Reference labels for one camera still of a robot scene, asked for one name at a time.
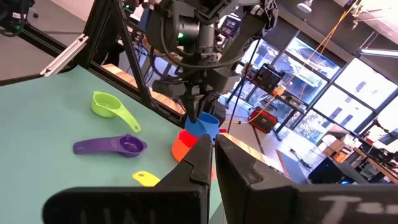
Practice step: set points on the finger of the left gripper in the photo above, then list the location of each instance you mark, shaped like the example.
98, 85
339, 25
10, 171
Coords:
210, 101
193, 105

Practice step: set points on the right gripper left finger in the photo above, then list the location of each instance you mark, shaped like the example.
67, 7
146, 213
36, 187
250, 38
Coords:
140, 205

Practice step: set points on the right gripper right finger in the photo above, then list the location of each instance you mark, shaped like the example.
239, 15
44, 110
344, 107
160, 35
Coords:
280, 205

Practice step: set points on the blue measuring cup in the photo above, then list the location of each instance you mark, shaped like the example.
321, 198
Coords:
203, 124

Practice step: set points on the yellow measuring cup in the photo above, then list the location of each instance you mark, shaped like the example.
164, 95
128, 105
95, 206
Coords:
146, 179

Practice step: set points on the red measuring cup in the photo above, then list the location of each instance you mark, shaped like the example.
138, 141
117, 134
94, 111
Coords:
188, 138

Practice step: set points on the purple measuring cup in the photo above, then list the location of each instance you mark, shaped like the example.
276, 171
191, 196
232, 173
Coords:
102, 145

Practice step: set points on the green measuring cup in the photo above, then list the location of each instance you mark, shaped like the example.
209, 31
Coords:
107, 105

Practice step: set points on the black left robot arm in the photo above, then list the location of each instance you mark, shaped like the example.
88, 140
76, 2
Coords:
174, 28

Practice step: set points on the orange measuring cup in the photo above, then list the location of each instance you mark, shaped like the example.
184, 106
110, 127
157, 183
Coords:
179, 149

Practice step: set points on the red tool box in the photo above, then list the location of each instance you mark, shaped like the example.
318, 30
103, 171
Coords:
262, 119

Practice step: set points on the black perforated panel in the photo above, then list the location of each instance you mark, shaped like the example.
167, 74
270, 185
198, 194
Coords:
268, 76

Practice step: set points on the teal table mat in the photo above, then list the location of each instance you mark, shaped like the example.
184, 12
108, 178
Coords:
46, 124

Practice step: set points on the silver aluminium extrusion bar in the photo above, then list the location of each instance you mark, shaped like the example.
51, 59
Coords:
63, 56

